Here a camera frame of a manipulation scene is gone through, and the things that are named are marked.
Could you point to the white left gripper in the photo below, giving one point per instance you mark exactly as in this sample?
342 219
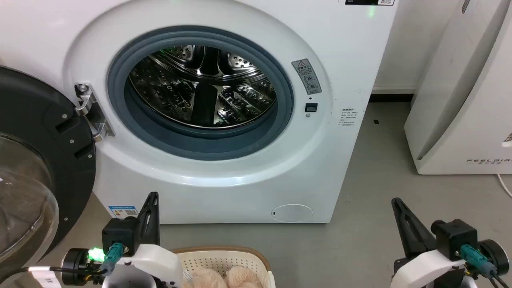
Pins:
154 264

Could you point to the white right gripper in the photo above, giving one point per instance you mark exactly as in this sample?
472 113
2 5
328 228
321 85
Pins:
428 270

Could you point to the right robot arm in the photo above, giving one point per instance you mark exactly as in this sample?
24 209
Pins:
494 256

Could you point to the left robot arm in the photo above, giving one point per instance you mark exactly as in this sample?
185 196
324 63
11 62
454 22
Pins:
78 266

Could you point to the metal washing machine door hinge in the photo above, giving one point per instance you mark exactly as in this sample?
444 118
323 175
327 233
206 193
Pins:
91 110

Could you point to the stainless steel washing machine drum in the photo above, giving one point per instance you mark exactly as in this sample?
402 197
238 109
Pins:
202 86

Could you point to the black round washer door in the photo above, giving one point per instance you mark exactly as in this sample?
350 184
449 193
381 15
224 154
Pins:
36 132

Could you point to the black label with white sticker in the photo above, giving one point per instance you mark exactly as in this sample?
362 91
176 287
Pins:
370 2

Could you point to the blue energy label sticker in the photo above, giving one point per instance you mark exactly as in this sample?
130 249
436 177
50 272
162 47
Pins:
123 211

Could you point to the white front-load washing machine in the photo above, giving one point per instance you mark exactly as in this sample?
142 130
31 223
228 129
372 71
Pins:
224 188

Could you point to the cream perforated laundry basket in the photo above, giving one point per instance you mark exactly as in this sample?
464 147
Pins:
224 258

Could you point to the grey rubber door gasket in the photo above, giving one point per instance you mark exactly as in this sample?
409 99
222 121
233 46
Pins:
200 142

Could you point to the beige plush clothes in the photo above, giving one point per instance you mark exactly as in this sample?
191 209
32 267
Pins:
226 278

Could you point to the oval drain filter cover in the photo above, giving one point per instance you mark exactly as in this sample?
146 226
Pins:
292 212

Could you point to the white air purifier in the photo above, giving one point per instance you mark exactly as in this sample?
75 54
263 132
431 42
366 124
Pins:
464 100

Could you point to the black door latch socket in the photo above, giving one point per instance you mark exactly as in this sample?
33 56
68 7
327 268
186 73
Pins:
311 107

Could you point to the grey warning label sticker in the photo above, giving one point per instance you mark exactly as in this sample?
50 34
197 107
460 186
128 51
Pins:
306 76

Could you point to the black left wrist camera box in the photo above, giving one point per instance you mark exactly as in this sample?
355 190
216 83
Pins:
120 235

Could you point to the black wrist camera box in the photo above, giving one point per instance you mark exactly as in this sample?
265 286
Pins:
120 235
456 238

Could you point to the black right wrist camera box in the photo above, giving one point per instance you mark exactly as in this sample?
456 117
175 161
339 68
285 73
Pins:
456 238

